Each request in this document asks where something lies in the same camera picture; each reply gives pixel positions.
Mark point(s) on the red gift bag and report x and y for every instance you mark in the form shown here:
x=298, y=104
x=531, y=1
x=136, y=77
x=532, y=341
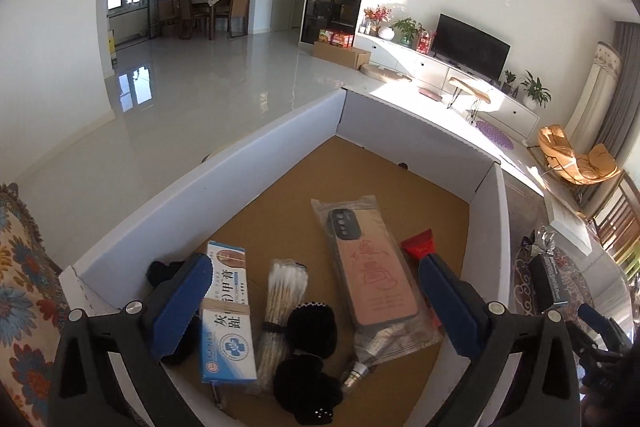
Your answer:
x=425, y=43

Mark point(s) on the purple floor mat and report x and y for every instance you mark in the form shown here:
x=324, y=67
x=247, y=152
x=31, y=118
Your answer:
x=492, y=134

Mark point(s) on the white cardboard box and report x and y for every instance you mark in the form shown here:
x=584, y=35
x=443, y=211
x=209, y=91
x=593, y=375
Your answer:
x=400, y=127

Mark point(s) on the red packet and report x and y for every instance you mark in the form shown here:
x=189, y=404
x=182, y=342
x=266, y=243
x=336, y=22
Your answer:
x=417, y=246

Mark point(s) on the black television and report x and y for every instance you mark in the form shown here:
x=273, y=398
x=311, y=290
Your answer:
x=470, y=44

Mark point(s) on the wooden chair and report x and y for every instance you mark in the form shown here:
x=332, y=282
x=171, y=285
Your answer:
x=617, y=217

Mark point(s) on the bagged cotton swab bundle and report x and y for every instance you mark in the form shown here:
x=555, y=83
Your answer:
x=280, y=307

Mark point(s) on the blue white medicine box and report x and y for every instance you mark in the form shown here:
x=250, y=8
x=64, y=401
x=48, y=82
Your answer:
x=227, y=337

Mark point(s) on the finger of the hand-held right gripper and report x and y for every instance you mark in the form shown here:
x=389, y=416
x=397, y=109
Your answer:
x=602, y=327

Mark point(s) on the brown cardboard box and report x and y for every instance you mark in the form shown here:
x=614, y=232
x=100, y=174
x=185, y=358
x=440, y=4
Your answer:
x=342, y=56

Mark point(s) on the white round vase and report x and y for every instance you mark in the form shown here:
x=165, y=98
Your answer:
x=386, y=33

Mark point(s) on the leafy plant in green pot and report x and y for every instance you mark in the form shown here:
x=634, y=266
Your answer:
x=407, y=29

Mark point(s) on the black cardboard box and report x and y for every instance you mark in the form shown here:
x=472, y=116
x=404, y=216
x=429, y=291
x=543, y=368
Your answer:
x=552, y=282

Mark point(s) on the grey curtain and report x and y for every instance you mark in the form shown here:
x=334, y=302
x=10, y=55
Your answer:
x=630, y=82

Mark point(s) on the orange lounge chair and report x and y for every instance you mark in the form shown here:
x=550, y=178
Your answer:
x=575, y=157

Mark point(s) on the pink phone case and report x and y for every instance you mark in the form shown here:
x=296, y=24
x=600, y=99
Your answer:
x=375, y=277

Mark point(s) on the colourful snack boxes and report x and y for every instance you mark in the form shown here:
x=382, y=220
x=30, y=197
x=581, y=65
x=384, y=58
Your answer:
x=337, y=38

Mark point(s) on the black scrunchie bundle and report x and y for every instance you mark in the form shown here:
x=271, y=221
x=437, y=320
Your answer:
x=310, y=377

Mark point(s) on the large green potted plant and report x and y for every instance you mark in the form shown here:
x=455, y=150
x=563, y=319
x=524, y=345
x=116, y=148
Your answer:
x=535, y=89

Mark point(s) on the dining chair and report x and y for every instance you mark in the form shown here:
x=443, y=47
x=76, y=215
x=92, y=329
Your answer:
x=172, y=14
x=239, y=9

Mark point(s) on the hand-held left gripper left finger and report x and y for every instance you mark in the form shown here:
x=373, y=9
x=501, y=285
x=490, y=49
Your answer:
x=175, y=307

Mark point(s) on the wooden side table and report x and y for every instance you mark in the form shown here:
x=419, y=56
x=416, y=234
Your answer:
x=467, y=86

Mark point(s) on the black scrunchie with white stitching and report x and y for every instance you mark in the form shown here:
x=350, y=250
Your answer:
x=160, y=272

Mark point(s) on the covered standing air conditioner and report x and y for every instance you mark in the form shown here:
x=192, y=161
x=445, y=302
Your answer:
x=597, y=92

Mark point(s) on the red flower arrangement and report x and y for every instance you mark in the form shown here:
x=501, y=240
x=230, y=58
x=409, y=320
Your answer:
x=376, y=17

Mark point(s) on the small potted plant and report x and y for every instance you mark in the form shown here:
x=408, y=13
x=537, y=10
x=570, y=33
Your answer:
x=509, y=82

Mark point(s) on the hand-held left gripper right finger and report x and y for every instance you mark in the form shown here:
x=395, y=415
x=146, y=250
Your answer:
x=452, y=307

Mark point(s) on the white television cabinet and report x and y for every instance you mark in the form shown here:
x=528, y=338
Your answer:
x=430, y=67

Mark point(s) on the white flat box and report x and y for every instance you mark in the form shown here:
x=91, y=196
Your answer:
x=567, y=224

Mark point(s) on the floral cushion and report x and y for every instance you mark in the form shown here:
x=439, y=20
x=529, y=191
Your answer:
x=25, y=297

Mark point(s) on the round wooden board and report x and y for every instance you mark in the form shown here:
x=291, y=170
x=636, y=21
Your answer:
x=385, y=73

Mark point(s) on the silver metal fitting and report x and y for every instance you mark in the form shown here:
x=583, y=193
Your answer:
x=355, y=377

